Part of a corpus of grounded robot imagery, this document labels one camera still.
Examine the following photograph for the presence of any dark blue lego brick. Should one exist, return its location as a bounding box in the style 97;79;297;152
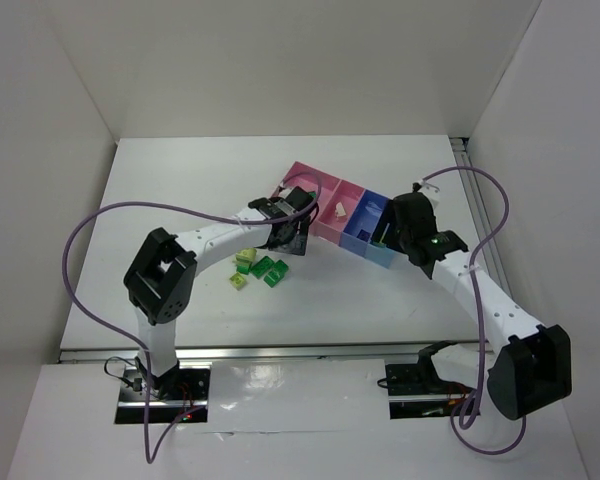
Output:
356;229;372;243

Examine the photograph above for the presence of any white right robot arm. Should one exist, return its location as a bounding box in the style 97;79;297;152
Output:
387;192;572;420

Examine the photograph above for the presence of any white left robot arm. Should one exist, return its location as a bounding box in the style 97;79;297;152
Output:
123;186;317;396

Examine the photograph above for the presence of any green lego brick with studs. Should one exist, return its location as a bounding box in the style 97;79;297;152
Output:
263;260;289;288

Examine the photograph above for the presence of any green lego brick upside down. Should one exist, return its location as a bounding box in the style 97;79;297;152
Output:
250;255;275;279

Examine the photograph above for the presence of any lime and green lego stack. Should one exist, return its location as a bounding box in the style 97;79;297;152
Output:
234;248;257;265

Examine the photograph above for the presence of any white piece in pink container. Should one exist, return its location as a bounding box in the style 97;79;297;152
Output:
334;202;347;221

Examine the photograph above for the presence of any blue plastic container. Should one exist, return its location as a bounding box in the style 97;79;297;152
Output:
339;190;395;269

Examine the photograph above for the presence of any pink plastic container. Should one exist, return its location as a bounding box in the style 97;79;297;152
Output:
282;162;365;245

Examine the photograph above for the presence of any lime green small lego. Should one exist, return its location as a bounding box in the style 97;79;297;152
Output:
229;272;248;291

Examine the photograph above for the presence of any aluminium side rail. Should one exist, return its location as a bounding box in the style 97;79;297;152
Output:
449;137;508;287

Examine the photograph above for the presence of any aluminium front rail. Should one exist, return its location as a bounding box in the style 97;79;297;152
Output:
58;343;429;364

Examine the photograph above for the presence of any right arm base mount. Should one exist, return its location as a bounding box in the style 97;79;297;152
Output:
376;341;472;420

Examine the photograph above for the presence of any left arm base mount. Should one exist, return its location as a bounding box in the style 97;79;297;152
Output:
103;356;211;425

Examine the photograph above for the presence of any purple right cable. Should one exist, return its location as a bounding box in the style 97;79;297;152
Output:
422;167;527;455

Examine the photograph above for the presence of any purple cable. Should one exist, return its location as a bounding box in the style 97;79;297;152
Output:
62;172;322;464
422;167;527;455

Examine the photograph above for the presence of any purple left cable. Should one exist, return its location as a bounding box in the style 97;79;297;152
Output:
62;172;322;464

